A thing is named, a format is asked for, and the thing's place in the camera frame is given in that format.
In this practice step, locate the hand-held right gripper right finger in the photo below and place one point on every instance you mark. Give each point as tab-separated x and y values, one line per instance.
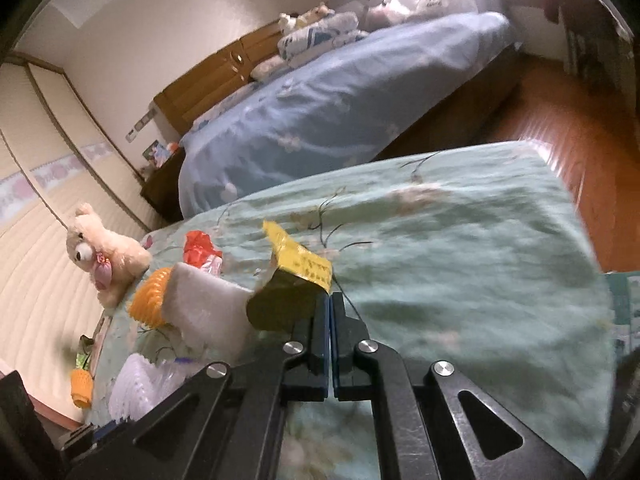
339	340

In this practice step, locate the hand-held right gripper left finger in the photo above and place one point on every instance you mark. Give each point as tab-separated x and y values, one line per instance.
324	340

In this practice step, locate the yellow snack packet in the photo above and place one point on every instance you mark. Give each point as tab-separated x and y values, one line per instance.
300	260

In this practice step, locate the white foam block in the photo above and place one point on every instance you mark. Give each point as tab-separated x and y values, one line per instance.
205	305

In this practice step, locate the red and white wrapper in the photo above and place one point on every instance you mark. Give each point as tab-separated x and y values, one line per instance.
197	247

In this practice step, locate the orange foam fruit net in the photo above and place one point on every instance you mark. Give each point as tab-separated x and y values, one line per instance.
81	387
147	300

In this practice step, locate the clear white plastic wrapper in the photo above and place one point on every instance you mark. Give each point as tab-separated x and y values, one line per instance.
131	385

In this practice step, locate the green floral blanket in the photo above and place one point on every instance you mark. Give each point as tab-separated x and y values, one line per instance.
450	260

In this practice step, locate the dark wooden nightstand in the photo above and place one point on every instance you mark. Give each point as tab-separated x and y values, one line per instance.
162	185

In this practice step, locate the bed with blue sheet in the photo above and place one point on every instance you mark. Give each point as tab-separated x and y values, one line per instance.
325	110

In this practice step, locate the cream teddy bear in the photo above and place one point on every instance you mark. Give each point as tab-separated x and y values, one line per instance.
107	260

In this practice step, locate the green packet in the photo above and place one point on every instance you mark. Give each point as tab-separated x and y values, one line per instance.
85	350

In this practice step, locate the flat blue floral pillow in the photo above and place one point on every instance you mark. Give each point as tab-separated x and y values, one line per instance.
225	105

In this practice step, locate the small white pillow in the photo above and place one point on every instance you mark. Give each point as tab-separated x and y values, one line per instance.
267	67

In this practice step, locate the wooden headboard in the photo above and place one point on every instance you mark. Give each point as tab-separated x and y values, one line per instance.
210	80

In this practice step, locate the blue white printed pillow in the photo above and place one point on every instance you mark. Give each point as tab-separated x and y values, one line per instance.
330	50
320	32

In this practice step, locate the cream sliding door wardrobe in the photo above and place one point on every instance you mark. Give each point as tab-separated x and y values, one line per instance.
45	240

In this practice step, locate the white plush toy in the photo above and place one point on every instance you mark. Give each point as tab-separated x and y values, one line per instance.
288	21

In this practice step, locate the yellow plush bear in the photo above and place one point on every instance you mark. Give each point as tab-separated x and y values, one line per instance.
316	13

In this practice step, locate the pink plush toy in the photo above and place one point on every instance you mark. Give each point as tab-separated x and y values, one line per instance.
387	11

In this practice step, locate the photo frame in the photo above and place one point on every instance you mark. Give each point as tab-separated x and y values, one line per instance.
152	151

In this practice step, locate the wall switch panel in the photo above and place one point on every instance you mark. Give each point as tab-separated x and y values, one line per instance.
138	127

